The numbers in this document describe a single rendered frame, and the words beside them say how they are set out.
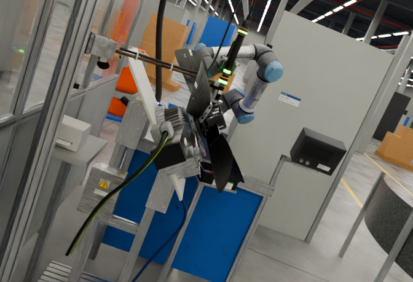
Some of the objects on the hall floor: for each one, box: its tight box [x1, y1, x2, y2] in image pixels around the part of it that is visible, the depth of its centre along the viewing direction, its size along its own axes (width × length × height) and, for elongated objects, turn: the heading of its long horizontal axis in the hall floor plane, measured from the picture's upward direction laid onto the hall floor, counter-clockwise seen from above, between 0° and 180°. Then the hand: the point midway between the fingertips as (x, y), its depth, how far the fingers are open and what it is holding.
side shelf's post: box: [23, 160, 73, 282], centre depth 194 cm, size 4×4×83 cm
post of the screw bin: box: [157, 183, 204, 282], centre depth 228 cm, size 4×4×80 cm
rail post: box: [224, 197, 270, 282], centre depth 249 cm, size 4×4×78 cm
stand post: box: [118, 168, 163, 282], centre depth 194 cm, size 4×9×91 cm, turn 122°
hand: (231, 61), depth 184 cm, fingers closed on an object, 4 cm apart
